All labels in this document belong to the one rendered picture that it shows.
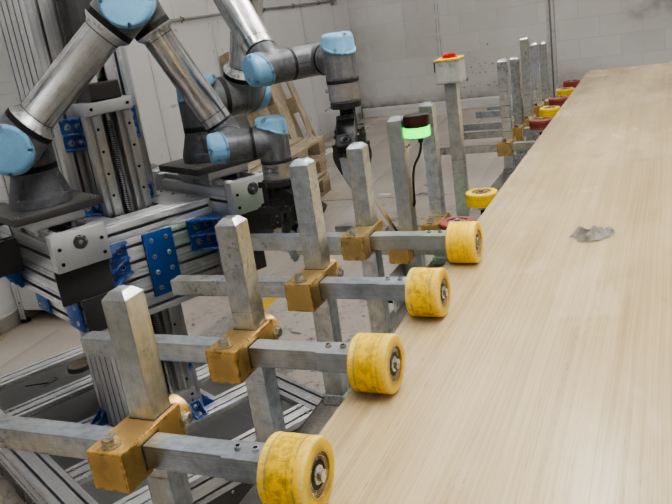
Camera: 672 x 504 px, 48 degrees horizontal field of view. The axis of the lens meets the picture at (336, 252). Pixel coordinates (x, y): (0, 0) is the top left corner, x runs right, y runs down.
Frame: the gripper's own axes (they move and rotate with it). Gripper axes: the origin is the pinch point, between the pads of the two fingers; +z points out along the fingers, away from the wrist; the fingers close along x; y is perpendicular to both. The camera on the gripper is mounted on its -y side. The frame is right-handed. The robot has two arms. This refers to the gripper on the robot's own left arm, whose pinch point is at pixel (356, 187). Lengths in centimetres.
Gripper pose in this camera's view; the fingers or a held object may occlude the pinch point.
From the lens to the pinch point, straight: 178.7
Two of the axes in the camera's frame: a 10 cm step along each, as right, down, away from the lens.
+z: 1.4, 9.4, 3.1
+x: -9.9, 1.2, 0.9
